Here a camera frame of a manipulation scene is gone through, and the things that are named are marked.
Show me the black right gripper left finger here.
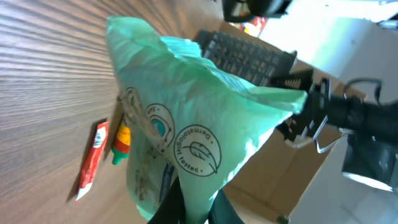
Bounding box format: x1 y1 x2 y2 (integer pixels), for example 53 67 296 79
147 177 185 224

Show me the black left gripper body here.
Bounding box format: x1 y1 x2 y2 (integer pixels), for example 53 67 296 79
270 70 330 148

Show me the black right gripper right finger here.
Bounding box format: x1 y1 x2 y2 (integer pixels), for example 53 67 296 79
208 190 244 224

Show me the red sauce bottle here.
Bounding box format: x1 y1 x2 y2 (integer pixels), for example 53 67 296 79
112 119 131 165

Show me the red stick sachet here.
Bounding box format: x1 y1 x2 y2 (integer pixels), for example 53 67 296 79
76 121 109 202

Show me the teal wet wipes pack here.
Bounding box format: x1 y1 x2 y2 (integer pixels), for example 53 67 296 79
106 16 307 223

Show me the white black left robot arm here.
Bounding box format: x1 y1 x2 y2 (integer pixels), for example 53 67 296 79
269 70 397 193

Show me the brown cardboard box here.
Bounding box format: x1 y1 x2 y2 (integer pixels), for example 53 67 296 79
217 20 368 223

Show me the grey plastic basket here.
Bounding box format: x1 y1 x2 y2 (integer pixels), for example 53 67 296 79
193 30 297 86

